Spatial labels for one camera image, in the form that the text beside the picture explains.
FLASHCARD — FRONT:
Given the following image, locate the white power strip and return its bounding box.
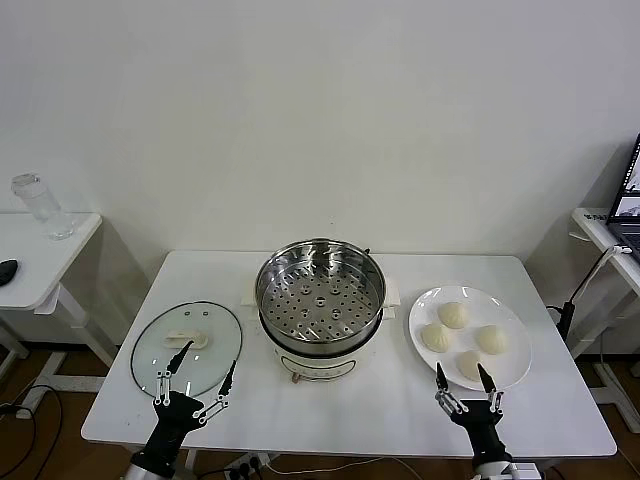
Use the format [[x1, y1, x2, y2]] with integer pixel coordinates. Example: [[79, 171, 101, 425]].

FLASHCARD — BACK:
[[224, 452, 274, 476]]

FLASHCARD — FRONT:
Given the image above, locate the white laptop cable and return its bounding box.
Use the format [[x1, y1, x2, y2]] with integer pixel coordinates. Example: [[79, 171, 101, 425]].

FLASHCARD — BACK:
[[602, 243, 635, 266]]

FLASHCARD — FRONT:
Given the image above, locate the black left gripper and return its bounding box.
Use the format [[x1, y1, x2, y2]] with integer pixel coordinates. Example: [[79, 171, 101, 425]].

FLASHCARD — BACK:
[[143, 338, 238, 464]]

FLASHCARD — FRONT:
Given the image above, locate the black floor cable white plug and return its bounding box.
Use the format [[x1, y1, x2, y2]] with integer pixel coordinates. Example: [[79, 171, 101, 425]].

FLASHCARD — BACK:
[[0, 384, 64, 480]]

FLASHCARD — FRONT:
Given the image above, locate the white rounded side table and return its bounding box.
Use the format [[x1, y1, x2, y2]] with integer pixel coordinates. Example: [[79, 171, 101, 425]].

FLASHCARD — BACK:
[[0, 212, 121, 396]]

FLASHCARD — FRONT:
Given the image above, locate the black cable with adapter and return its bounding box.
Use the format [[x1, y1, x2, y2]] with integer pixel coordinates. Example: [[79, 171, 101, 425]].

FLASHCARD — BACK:
[[558, 244, 619, 337]]

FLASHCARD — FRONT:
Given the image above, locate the stainless steel steamer basket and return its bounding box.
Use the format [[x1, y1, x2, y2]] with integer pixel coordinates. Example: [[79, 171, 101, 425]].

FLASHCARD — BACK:
[[254, 238, 387, 346]]

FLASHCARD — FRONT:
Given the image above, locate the white oval plate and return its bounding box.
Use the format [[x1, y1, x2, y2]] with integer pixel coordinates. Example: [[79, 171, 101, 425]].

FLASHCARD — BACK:
[[407, 284, 533, 392]]

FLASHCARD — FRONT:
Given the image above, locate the black laptop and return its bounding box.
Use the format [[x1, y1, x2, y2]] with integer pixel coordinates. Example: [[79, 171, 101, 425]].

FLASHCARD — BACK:
[[606, 132, 640, 261]]

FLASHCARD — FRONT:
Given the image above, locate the white steamed baozi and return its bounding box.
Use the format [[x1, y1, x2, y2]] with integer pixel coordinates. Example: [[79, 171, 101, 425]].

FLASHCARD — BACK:
[[474, 324, 510, 355], [457, 349, 494, 384], [438, 301, 471, 331], [419, 323, 455, 354]]

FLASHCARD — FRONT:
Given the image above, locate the clear glass jar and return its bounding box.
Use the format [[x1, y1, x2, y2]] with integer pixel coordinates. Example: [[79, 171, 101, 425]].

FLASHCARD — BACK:
[[10, 173, 76, 241]]

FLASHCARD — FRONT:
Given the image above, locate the glass lid with cream handle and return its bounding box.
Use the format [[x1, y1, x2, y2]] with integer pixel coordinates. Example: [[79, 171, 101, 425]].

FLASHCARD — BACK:
[[130, 299, 245, 400]]

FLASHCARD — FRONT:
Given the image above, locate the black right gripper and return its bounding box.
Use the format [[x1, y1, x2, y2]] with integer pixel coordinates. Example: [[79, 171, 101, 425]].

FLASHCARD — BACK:
[[433, 361, 512, 462]]

